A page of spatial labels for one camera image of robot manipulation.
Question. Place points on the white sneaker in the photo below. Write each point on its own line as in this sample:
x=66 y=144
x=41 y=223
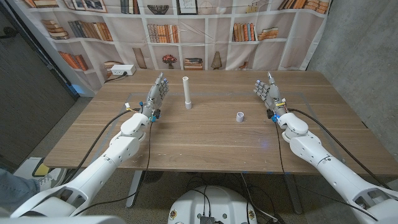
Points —
x=51 y=180

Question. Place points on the person's leg in jeans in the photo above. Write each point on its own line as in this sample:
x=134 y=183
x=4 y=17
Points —
x=15 y=188

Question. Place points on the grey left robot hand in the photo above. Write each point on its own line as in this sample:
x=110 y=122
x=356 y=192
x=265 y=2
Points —
x=155 y=96

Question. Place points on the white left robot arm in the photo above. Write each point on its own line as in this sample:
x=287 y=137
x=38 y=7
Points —
x=102 y=163

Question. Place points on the white PVC pipe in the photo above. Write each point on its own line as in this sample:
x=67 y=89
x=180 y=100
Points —
x=186 y=90

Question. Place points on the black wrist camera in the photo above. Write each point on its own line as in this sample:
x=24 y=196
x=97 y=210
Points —
x=157 y=114
x=271 y=114

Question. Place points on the black round floor object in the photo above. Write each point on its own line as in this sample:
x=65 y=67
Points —
x=153 y=176

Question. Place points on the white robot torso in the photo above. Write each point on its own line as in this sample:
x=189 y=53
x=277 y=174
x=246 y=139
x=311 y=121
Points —
x=214 y=202

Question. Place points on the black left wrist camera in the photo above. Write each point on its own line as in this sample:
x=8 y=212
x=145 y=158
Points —
x=157 y=114

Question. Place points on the grey torso port block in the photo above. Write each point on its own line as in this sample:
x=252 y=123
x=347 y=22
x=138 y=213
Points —
x=206 y=220

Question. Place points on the printed bookshelf backdrop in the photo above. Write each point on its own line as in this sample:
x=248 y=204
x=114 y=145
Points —
x=192 y=53

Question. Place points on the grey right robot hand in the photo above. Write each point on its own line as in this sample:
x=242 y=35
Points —
x=273 y=96

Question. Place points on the grey table leg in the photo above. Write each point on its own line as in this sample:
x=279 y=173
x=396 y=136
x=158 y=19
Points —
x=293 y=196
x=134 y=189

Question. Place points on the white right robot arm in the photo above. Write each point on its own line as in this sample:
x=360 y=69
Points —
x=326 y=168

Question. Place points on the white PVC connector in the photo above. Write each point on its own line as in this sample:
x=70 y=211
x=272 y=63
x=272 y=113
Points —
x=239 y=117

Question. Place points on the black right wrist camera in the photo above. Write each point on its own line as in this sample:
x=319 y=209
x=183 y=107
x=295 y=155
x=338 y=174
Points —
x=271 y=114

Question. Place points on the white power strip box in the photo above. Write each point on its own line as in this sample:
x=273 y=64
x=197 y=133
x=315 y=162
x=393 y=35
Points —
x=122 y=69

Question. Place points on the yellow black floor pad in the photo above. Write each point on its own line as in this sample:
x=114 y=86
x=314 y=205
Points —
x=42 y=170

